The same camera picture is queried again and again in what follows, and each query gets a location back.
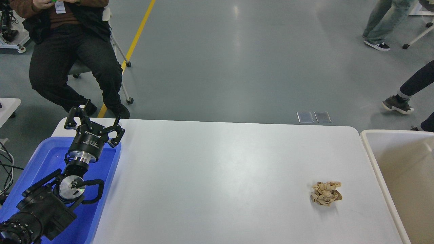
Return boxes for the floor metal plate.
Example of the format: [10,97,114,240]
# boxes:
[297,111,314,123]
[314,111,332,123]

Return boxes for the right floor metal plate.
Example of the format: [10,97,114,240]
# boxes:
[314,111,332,123]

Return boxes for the standing person dark trousers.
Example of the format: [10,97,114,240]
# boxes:
[382,60,434,115]

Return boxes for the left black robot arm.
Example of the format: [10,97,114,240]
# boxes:
[1,105,125,244]

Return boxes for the person in light jeans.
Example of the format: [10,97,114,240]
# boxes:
[362,0,416,52]

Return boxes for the white side table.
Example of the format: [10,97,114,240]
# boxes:
[0,98,21,127]

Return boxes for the grey wheeled chair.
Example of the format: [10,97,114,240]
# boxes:
[68,6,134,105]

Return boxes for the left floor metal plate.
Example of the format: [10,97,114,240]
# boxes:
[297,111,314,123]

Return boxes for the black cables at left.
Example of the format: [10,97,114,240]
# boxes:
[0,138,24,204]

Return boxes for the white wheeled chair base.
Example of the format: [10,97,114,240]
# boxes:
[402,0,434,50]

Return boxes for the crumpled brown paper ball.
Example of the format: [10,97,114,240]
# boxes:
[311,182,343,206]

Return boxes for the seated person in black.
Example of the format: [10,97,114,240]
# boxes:
[10,0,130,119]

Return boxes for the blue plastic bin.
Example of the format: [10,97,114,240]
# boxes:
[0,136,122,244]

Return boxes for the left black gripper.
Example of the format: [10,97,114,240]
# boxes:
[64,106,125,164]

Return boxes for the beige plastic bin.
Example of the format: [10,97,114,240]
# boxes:
[360,130,434,244]

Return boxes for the equipment cart top left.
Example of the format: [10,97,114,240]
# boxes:
[0,9,30,54]

